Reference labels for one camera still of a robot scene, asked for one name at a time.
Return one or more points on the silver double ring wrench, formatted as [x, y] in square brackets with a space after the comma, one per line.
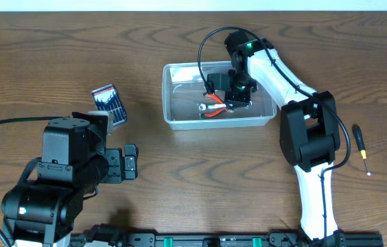
[205, 107]

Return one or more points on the red handled pliers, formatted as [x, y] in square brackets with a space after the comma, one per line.
[213, 110]

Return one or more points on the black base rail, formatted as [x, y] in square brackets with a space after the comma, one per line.
[111, 236]

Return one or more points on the blue screwdriver bit set case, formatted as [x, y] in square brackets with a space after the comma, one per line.
[107, 98]

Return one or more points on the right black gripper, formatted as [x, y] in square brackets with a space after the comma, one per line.
[236, 99]

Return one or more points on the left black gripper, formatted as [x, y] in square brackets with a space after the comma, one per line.
[114, 165]

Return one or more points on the black yellow screwdriver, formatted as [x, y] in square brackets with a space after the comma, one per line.
[359, 139]

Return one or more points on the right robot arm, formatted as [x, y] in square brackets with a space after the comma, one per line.
[310, 127]

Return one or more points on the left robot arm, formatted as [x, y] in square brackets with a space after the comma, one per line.
[50, 193]

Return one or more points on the clear plastic container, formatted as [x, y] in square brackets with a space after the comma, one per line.
[183, 90]

